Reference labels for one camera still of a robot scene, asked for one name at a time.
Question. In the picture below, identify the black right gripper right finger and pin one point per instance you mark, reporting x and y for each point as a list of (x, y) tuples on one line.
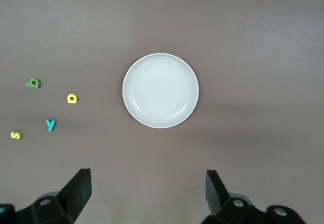
[(222, 208)]

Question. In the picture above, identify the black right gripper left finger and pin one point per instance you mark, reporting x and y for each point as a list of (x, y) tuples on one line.
[(68, 203)]

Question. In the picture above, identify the teal letter y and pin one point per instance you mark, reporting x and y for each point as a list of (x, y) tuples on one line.
[(50, 126)]

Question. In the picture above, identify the yellow letter d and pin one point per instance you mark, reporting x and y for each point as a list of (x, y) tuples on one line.
[(69, 99)]

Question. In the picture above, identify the yellow letter s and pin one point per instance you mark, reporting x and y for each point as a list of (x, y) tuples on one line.
[(16, 135)]

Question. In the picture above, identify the green letter b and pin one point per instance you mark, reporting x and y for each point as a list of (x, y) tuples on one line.
[(29, 84)]

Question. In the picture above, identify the beige brown plate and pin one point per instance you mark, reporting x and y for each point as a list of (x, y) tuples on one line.
[(160, 91)]

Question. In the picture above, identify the brown table cover sheet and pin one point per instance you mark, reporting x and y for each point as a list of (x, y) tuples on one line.
[(227, 31)]

